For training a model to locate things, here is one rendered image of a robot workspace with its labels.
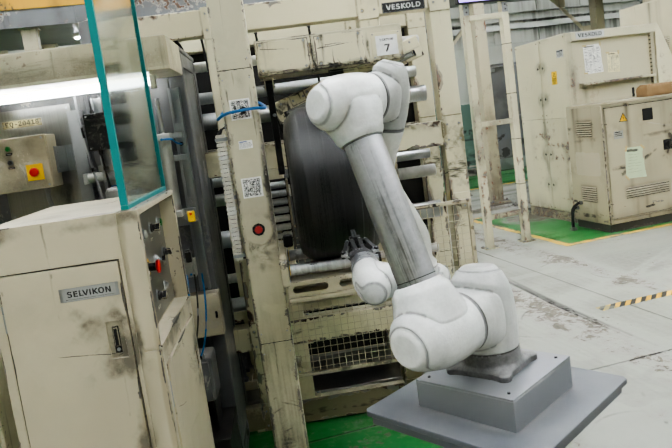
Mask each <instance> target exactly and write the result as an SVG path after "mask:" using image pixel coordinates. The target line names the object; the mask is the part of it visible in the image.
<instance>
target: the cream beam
mask: <svg viewBox="0 0 672 448"><path fill-rule="evenodd" d="M389 34H397V42H398V50H399V53H397V54H390V55H382V56H377V49H376V41H375V36H381V35H389ZM254 49H255V56H256V62H257V69H258V76H259V79H260V81H262V80H261V78H264V77H272V76H275V79H273V80H276V79H284V78H291V77H299V76H307V75H311V74H312V75H314V74H322V73H328V70H333V69H341V68H343V70H344V69H350V68H357V67H365V66H373V65H375V64H376V63H377V62H379V61H381V60H383V59H386V60H391V61H396V62H398V61H400V60H402V59H403V58H404V50H403V42H402V34H401V25H400V23H394V24H386V25H378V26H371V27H363V28H355V29H347V30H339V31H331V32H323V33H315V34H310V36H309V34H307V35H299V36H291V37H283V38H275V39H267V40H260V41H254Z"/></svg>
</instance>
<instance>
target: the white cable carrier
mask: <svg viewBox="0 0 672 448"><path fill-rule="evenodd" d="M224 142H226V141H220V142H216V143H219V144H217V147H220V148H218V149H217V152H219V153H218V156H220V157H219V160H221V161H220V162H219V164H220V165H221V166H220V169H222V170H221V173H223V174H222V175H221V177H224V178H222V182H223V186H224V187H223V189H224V190H225V191H224V194H225V199H226V200H225V202H226V203H227V204H226V207H227V211H228V213H227V215H228V220H229V224H230V225H229V228H231V229H230V232H231V240H232V245H233V249H234V250H233V253H234V255H240V254H245V252H243V247H242V243H241V242H242V239H241V235H240V230H239V229H240V227H239V222H238V221H239V220H238V218H237V217H238V214H236V213H237V210H236V208H237V207H236V206H235V205H236V202H235V199H236V195H235V194H234V193H233V192H234V189H233V185H232V184H233V181H231V180H232V177H231V172H230V171H231V169H230V168H229V167H230V164H228V163H230V162H229V160H227V159H229V156H228V152H227V151H226V150H228V149H227V147H225V146H227V143H224Z"/></svg>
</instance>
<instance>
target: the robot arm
mask: <svg viewBox="0 0 672 448"><path fill-rule="evenodd" d="M409 99H410V83H409V77H408V73H407V69H406V67H405V66H404V64H403V63H401V62H396V61H391V60H386V59H383V60H381V61H379V62H377V63H376V64H375V65H374V66H373V69H372V72H369V73H363V72H353V73H344V74H339V75H334V76H331V77H328V78H326V79H325V80H323V81H322V82H320V83H319V84H318V85H316V86H315V87H314V88H313V89H312V90H311V91H310V92H309V94H308V96H307V99H306V111H307V114H308V117H309V119H310V121H311V122H312V123H313V124H314V125H315V126H316V127H317V128H319V129H320V130H322V131H325V132H326V133H327V134H328V135H329V136H330V138H331V139H332V140H333V141H334V142H335V144H336V145H337V146H338V147H339V148H341V149H342V150H345V152H346V154H347V157H348V160H349V162H350V165H351V167H352V170H353V173H354V175H355V178H356V180H357V183H358V185H359V188H360V191H361V193H362V196H363V198H364V201H365V204H366V206H367V209H368V211H369V214H370V217H371V219H372V222H373V224H374V227H375V230H376V232H377V235H378V237H379V240H380V242H381V245H382V248H383V250H384V253H385V255H386V258H387V261H388V263H386V262H381V261H378V259H377V257H376V256H375V255H374V253H375V254H379V246H377V245H374V244H373V243H372V242H371V241H370V240H369V239H368V238H367V237H363V238H361V237H360V235H356V232H355V230H354V229H352V230H350V233H351V236H349V240H345V243H344V248H343V250H342V251H341V259H342V260H344V259H345V258H348V259H349V260H350V261H351V270H352V280H353V285H354V288H355V290H356V292H357V294H358V295H359V297H360V298H361V299H362V300H363V301H364V302H365V303H367V304H369V305H379V304H382V303H383V302H384V301H386V300H387V299H388V298H392V297H393V299H392V305H393V322H392V324H391V327H390V335H389V341H390V347H391V350H392V352H393V354H394V356H395V358H396V359H397V361H398V362H399V363H400V364H401V365H403V366H404V367H405V368H407V369H409V370H411V371H416V372H430V371H437V370H443V369H446V371H447V374H449V375H463V376H469V377H475V378H481V379H487V380H493V381H497V382H499V383H509V382H511V381H512V378H513V377H514V376H515V375H516V374H517V373H518V372H520V371H521V370H522V369H523V368H524V367H526V366H527V365H528V364H529V363H530V362H532V361H534V360H536V359H537V358H538V357H537V353H536V352H534V351H525V350H521V348H520V344H519V332H518V319H517V311H516V306H515V300H514V295H513V291H512V288H511V286H510V283H509V281H508V279H507V278H506V276H505V274H504V273H503V271H502V270H501V269H499V268H498V267H497V266H496V265H494V264H491V263H472V264H466V265H463V266H461V267H460V268H459V270H457V271H456V272H455V274H454V275H453V277H452V279H451V276H450V272H449V271H448V269H447V268H446V267H445V266H444V265H442V264H440V263H437V260H436V258H434V257H433V255H432V247H431V239H430V235H429V232H428V230H427V227H426V225H425V224H424V222H423V220H422V219H421V217H420V215H419V214H418V212H417V211H416V209H415V207H414V206H413V204H412V203H411V201H410V199H409V198H408V196H407V195H406V193H405V191H404V190H403V187H402V185H401V182H400V180H399V177H398V175H397V172H396V170H395V160H396V156H397V152H398V149H399V145H400V142H401V139H402V136H403V133H404V129H405V124H406V120H407V116H408V109H409ZM356 245H358V246H359V248H357V246H356ZM364 245H365V246H366V247H367V248H365V246H364ZM349 246H351V248H352V251H351V252H350V253H349V254H348V251H349Z"/></svg>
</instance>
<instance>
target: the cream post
mask: <svg viewBox="0 0 672 448"><path fill-rule="evenodd" d="M206 6H207V12H208V19H209V25H210V32H211V38H212V45H213V51H214V57H215V64H216V70H217V77H218V83H219V90H220V96H221V103H222V109H223V113H225V112H228V111H230V106H229V100H235V99H243V98H249V100H250V107H255V106H258V99H257V93H256V86H255V79H254V72H253V66H252V59H251V52H250V45H249V39H248V32H247V25H246V18H245V12H244V5H243V0H206ZM251 114H252V118H250V119H242V120H235V121H232V119H231V114H230V115H227V116H225V117H224V122H225V128H226V135H227V141H228V148H229V154H230V161H231V167H232V173H233V180H234V186H235V193H236V199H237V205H238V212H239V219H240V225H241V232H242V238H243V244H244V251H245V256H246V263H247V270H248V277H249V283H250V290H251V296H252V302H253V309H254V315H255V322H256V328H257V335H258V341H259V348H260V354H261V361H262V367H263V373H264V380H265V386H266V393H267V399H268V406H269V412H270V419H271V425H272V431H273V437H274V444H275V448H309V443H308V436H307V429H306V422H305V416H304V409H303V402H302V396H301V389H300V382H299V375H298V369H297V362H296V355H295V348H294V342H293V335H292V328H291V321H290V315H289V308H288V301H287V295H286V288H283V284H282V277H281V271H280V264H279V257H280V247H279V241H278V234H277V227H276V220H275V214H274V207H273V200H272V194H271V187H270V180H269V173H268V167H267V160H266V153H265V146H264V140H263V133H262V126H261V119H260V113H259V110H251ZM246 140H252V143H253V148H248V149H239V142H238V141H246ZM258 176H261V180H262V187H263V194H264V196H260V197H253V198H246V199H244V197H243V191H242V184H241V179H244V178H251V177H258ZM256 226H261V227H262V228H263V231H262V233H260V234H257V233H256V232H255V227H256Z"/></svg>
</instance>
